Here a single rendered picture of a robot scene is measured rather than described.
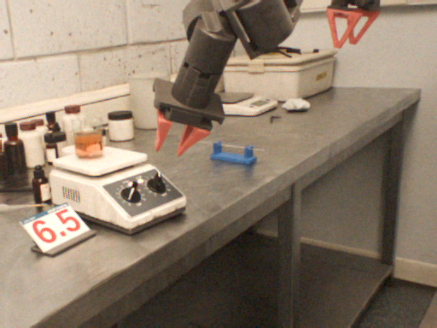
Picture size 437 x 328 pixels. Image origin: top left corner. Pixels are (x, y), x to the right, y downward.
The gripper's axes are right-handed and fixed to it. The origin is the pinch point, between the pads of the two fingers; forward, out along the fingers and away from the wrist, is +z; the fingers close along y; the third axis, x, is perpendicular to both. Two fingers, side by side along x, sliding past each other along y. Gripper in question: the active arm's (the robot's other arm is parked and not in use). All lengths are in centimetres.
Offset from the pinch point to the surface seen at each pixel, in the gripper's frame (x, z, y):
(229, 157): -24.4, 15.4, -20.6
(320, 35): -127, 19, -77
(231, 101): -76, 29, -36
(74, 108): -47, 27, 12
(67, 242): 11.9, 12.1, 12.3
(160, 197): 3.6, 7.2, -0.8
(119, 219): 8.9, 8.6, 5.4
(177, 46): -108, 30, -21
